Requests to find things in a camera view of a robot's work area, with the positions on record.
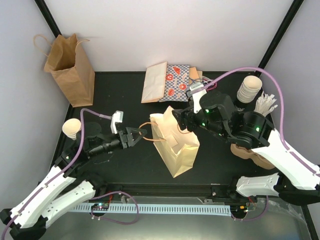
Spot cream paper bag with handles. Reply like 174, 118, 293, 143
140, 106, 200, 178

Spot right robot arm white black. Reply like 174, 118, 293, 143
172, 90, 320, 206

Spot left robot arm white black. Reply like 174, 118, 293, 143
0, 122, 147, 240

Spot blue checkered paper bag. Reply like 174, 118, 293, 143
158, 64, 190, 102

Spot white flat paper bag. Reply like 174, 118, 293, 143
141, 61, 168, 103

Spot brown flat paper bag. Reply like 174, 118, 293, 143
188, 66, 203, 86

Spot left stack of paper cups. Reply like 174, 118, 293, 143
62, 118, 82, 140

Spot stack of white paper cups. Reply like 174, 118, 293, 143
236, 75, 263, 104

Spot small circuit board with LEDs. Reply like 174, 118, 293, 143
91, 203, 110, 211

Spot glass of wrapped stirrers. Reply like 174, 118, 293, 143
254, 92, 278, 117

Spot standing brown paper bag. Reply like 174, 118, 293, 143
40, 33, 95, 108

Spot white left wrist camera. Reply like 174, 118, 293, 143
110, 110, 124, 134

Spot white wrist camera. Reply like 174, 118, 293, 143
185, 82, 208, 113
110, 110, 124, 134

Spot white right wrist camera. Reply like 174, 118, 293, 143
185, 82, 208, 113

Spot coloured bag handle cords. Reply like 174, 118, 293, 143
189, 75, 218, 91

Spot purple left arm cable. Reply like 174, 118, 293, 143
1, 108, 113, 240

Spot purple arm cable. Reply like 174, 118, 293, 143
1, 108, 113, 240
202, 66, 320, 181

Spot purple cable loop at front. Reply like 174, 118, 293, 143
89, 190, 140, 225

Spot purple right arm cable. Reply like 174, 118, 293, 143
202, 66, 320, 181

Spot light blue slotted cable duct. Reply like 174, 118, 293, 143
70, 202, 231, 217

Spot black left frame post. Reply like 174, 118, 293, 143
34, 0, 62, 38

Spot black frame post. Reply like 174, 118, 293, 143
34, 0, 62, 38
258, 0, 304, 69

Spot black right frame post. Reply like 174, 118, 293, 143
258, 0, 304, 69

